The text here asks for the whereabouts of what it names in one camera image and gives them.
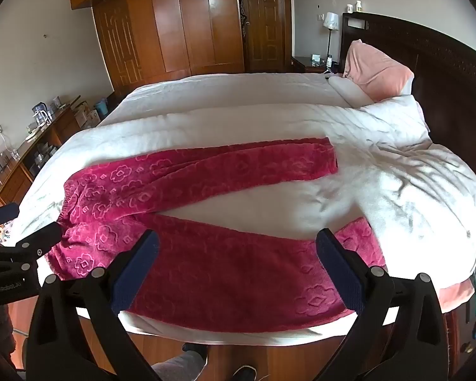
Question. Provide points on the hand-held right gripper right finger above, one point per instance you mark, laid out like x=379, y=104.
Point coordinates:
x=341, y=274

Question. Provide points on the magenta fleece pants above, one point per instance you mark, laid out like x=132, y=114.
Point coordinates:
x=222, y=278

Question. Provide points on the brown wooden desk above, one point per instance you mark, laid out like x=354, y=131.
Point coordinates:
x=65, y=125

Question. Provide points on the dark hanging clothes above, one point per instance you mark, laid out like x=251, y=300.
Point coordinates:
x=242, y=12

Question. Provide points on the cardboard box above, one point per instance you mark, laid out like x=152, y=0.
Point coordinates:
x=83, y=117

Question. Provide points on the dark wooden headboard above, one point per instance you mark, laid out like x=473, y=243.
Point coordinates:
x=440, y=55

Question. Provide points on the clear electric kettle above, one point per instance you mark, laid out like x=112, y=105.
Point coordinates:
x=39, y=113

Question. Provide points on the pink pillow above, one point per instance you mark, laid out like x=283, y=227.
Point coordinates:
x=373, y=67

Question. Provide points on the white pillow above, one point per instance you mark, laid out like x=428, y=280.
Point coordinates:
x=347, y=89

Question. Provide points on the brown wooden wardrobe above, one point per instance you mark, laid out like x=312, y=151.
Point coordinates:
x=182, y=20

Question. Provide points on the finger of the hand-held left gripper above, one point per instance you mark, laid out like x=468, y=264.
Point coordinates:
x=35, y=244
x=0, y=213

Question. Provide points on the dark wooden nightstand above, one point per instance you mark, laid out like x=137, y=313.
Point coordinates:
x=301, y=63

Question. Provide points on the blue bin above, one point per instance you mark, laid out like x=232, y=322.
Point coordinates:
x=101, y=109

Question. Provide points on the pink bedsheet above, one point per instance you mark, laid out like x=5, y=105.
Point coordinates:
x=456, y=297

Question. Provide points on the person's dark shoe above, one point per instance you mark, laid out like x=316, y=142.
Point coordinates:
x=244, y=373

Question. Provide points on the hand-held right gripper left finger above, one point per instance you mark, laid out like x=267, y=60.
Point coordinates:
x=137, y=272

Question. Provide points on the white duvet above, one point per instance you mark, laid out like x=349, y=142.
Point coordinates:
x=400, y=174

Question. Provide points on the white bed blanket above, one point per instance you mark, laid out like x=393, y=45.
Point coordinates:
x=242, y=127

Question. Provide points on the dark wooden cabinet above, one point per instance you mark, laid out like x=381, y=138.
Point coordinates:
x=265, y=24

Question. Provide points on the white shade table lamp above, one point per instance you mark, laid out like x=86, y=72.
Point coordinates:
x=331, y=20

